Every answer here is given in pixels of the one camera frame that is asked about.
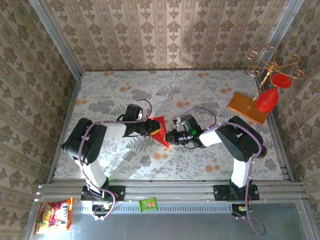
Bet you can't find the floral patterned table cover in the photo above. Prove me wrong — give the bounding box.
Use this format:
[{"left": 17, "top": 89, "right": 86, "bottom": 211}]
[{"left": 54, "top": 70, "right": 285, "bottom": 181}]

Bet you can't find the wooden base board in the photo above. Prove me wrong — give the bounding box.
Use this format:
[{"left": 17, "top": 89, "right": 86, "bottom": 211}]
[{"left": 227, "top": 92, "right": 271, "bottom": 126}]

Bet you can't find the green snack packet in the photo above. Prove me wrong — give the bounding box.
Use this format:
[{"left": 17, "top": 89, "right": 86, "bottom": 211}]
[{"left": 139, "top": 197, "right": 159, "bottom": 213}]

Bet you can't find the black controller board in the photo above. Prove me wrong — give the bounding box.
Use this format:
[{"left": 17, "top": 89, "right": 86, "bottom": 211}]
[
  {"left": 231, "top": 203, "right": 254, "bottom": 218},
  {"left": 91, "top": 203, "right": 113, "bottom": 218}
]

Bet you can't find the red wine glass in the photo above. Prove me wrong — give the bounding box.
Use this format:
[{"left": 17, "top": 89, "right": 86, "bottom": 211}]
[{"left": 254, "top": 73, "right": 292, "bottom": 114}]

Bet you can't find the orange snack bag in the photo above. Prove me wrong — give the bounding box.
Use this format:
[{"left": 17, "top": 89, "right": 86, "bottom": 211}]
[{"left": 34, "top": 197, "right": 74, "bottom": 235}]

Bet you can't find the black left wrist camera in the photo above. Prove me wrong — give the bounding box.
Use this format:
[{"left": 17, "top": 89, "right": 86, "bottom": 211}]
[{"left": 123, "top": 104, "right": 144, "bottom": 121}]

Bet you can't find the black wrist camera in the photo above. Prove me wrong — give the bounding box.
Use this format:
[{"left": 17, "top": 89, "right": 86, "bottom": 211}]
[
  {"left": 123, "top": 104, "right": 144, "bottom": 121},
  {"left": 177, "top": 114, "right": 201, "bottom": 135}
]

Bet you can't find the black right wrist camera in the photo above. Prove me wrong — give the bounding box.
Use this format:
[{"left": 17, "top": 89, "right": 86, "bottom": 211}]
[{"left": 177, "top": 114, "right": 201, "bottom": 135}]

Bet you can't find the aluminium frame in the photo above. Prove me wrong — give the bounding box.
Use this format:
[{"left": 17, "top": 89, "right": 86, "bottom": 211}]
[{"left": 23, "top": 0, "right": 317, "bottom": 240}]

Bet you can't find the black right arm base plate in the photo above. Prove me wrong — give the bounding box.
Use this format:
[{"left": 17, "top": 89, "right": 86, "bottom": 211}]
[{"left": 213, "top": 184, "right": 260, "bottom": 202}]

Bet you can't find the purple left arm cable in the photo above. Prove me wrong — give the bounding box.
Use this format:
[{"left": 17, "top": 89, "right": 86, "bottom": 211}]
[{"left": 78, "top": 99, "right": 153, "bottom": 222}]

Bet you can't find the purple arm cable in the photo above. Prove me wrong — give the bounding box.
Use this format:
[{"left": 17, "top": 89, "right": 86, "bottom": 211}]
[
  {"left": 78, "top": 99, "right": 153, "bottom": 222},
  {"left": 179, "top": 107, "right": 267, "bottom": 236}
]

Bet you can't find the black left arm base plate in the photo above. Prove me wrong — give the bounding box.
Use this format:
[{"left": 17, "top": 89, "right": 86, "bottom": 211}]
[{"left": 81, "top": 185, "right": 126, "bottom": 201}]

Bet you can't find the grey slotted cable duct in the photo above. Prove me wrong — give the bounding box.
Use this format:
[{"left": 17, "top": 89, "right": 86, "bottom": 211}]
[{"left": 72, "top": 204, "right": 233, "bottom": 214}]

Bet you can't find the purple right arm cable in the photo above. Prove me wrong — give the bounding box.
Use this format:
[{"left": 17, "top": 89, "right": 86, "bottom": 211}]
[{"left": 179, "top": 107, "right": 267, "bottom": 236}]

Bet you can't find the copper wire glass stand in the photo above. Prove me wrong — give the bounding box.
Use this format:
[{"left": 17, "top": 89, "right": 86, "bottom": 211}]
[{"left": 245, "top": 46, "right": 306, "bottom": 111}]

